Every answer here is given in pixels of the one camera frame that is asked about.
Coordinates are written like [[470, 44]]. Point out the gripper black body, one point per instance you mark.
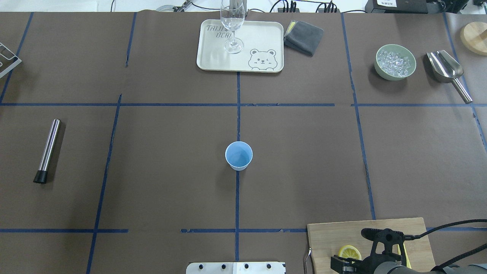
[[372, 266]]

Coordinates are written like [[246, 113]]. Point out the half lemon slice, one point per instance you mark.
[[349, 251]]

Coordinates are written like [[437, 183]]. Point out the light blue plastic cup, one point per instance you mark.
[[238, 155]]

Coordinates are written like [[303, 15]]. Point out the steel muddler black tip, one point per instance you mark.
[[42, 172]]

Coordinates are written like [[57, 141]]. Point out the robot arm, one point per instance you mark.
[[450, 266]]

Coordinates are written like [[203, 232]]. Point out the wooden cup stand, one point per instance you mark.
[[474, 37]]

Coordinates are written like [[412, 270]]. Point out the yellow plastic knife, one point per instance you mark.
[[401, 250]]

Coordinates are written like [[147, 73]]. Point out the wooden cutting board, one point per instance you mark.
[[326, 239]]

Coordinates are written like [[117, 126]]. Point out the green bowl of ice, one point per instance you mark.
[[394, 62]]

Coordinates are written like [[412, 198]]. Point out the steel ice scoop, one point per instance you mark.
[[446, 69]]

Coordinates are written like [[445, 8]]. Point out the dark grey folded cloth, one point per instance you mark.
[[303, 37]]

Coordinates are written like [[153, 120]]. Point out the black box with label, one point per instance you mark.
[[404, 6]]

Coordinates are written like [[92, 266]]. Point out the clear wine glass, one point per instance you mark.
[[232, 16]]

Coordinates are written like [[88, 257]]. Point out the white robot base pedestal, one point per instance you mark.
[[258, 267]]

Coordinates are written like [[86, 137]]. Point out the white wire cup rack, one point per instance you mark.
[[8, 60]]

